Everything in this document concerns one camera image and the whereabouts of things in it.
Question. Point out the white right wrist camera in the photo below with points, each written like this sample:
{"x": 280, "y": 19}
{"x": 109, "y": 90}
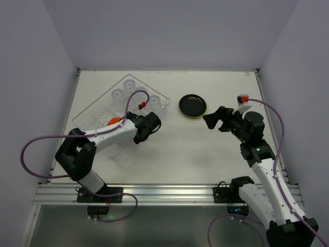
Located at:
{"x": 243, "y": 104}

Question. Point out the aluminium front rail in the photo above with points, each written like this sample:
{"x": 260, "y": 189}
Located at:
{"x": 147, "y": 195}

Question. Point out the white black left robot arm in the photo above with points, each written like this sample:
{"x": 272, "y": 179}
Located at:
{"x": 78, "y": 150}

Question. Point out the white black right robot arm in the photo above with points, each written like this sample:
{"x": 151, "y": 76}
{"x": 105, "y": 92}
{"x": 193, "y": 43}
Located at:
{"x": 284, "y": 221}

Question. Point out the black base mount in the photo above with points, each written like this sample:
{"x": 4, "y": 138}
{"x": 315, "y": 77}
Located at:
{"x": 105, "y": 197}
{"x": 228, "y": 194}

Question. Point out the black round plate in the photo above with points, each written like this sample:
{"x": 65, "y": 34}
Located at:
{"x": 192, "y": 105}

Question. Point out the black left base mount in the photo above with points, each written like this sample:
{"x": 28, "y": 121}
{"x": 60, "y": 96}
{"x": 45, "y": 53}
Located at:
{"x": 105, "y": 197}

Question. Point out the clear dish rack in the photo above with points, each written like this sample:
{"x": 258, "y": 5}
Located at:
{"x": 100, "y": 111}

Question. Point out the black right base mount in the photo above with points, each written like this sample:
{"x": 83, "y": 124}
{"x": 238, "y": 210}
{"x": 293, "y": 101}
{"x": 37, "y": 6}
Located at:
{"x": 228, "y": 194}

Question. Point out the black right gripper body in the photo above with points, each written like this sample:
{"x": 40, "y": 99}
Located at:
{"x": 223, "y": 120}

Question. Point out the green round plate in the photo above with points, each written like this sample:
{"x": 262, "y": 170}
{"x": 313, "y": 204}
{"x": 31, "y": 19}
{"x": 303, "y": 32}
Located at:
{"x": 192, "y": 117}

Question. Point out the orange plastic bowl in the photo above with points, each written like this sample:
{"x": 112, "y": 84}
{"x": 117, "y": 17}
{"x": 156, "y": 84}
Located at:
{"x": 114, "y": 120}

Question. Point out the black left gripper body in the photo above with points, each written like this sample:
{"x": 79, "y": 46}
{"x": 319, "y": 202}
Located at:
{"x": 153, "y": 123}

